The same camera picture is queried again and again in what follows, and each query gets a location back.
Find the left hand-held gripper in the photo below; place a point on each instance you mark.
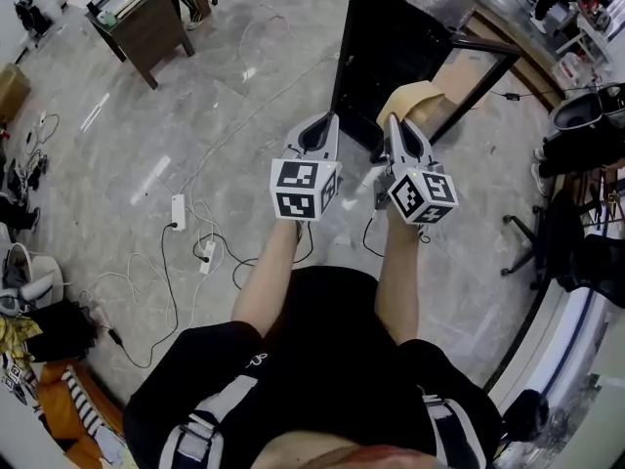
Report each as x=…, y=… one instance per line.
x=298, y=198

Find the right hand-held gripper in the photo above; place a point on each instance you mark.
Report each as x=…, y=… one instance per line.
x=429, y=188

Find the tan paper container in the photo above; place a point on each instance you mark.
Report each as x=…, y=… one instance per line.
x=407, y=97

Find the black mini fridge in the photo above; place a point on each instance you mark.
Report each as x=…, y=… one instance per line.
x=386, y=47

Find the person's left forearm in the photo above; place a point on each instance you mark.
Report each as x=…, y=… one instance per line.
x=266, y=281

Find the person's right forearm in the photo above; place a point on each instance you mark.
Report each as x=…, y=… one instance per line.
x=399, y=281

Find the black power adapter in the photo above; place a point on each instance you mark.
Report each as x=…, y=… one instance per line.
x=512, y=96

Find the long white power strip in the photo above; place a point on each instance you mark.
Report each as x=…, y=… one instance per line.
x=179, y=210

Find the short white power strip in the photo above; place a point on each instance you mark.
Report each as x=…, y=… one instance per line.
x=208, y=257

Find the grey plastic chair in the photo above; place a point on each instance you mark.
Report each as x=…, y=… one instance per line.
x=581, y=110

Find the white box red label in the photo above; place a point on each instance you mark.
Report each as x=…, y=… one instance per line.
x=569, y=69

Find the black office chair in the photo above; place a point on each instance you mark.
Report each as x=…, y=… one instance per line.
x=561, y=247

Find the dark brown wooden desk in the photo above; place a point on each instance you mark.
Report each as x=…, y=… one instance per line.
x=146, y=37

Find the white small table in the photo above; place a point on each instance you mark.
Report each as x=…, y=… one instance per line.
x=583, y=37

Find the person's black shirt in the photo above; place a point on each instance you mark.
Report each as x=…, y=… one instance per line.
x=322, y=359

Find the pale green cup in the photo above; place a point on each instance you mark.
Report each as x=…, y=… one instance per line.
x=106, y=17

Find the white curved counter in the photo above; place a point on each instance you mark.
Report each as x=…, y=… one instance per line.
x=556, y=359

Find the black round object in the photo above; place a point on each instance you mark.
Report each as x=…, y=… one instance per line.
x=526, y=415

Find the white round chair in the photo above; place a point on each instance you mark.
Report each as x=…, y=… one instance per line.
x=41, y=274

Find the brown cardboard box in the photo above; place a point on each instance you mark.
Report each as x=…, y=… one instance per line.
x=12, y=91

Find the black bag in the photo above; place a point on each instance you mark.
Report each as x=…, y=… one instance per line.
x=63, y=332

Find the striped cloth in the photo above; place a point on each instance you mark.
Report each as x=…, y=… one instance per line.
x=80, y=398

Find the yellow cloth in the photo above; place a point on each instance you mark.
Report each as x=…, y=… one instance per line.
x=17, y=332

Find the orange cushion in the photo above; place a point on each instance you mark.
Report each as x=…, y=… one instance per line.
x=58, y=403

